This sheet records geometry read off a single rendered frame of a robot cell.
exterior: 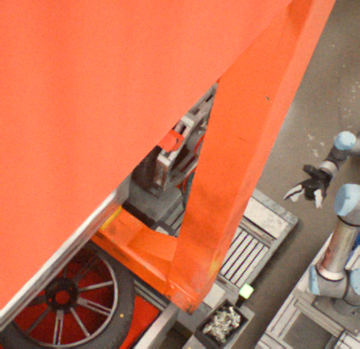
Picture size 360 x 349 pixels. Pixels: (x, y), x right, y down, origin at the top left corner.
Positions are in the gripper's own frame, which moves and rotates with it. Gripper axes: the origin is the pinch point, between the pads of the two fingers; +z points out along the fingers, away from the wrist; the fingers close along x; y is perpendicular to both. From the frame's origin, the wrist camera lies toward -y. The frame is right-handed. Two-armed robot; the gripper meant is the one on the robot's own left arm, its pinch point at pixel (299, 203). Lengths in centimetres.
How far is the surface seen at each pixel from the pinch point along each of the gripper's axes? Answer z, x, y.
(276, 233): -47, 60, 84
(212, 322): 36, 35, 51
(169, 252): 35, 46, 11
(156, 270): 38, 55, 23
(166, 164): 10, 56, -14
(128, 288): 45, 71, 34
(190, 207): 45, 8, -36
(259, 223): -45, 69, 78
